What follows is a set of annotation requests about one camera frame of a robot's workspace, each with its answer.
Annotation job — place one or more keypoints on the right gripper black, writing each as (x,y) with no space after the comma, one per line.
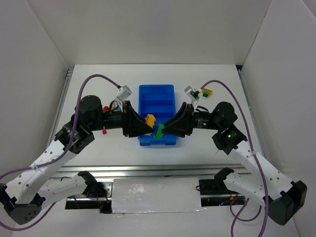
(188,121)

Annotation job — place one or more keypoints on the green number one lego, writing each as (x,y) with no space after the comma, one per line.
(205,94)

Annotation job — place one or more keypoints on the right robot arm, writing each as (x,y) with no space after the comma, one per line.
(284,196)

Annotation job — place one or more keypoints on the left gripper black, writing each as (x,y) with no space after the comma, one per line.
(126,119)

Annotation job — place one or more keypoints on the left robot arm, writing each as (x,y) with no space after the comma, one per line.
(25,196)

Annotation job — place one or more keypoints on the green rounded lego brick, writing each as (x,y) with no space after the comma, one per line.
(159,133)

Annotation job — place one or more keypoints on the white foil cover panel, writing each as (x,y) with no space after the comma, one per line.
(155,195)

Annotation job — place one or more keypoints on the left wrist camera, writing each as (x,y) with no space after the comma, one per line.
(123,93)

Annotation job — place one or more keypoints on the yellow striped lego brick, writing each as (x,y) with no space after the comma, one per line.
(207,91)

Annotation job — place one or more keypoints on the teal printed lego block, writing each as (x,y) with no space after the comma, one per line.
(114,106)

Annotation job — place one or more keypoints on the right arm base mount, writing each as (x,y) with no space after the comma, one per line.
(214,193)

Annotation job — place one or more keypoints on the blue divided plastic tray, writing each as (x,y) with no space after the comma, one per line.
(157,100)

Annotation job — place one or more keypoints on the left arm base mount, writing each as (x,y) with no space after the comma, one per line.
(100,201)

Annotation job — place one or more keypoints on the aluminium frame rail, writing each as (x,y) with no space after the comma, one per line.
(107,172)

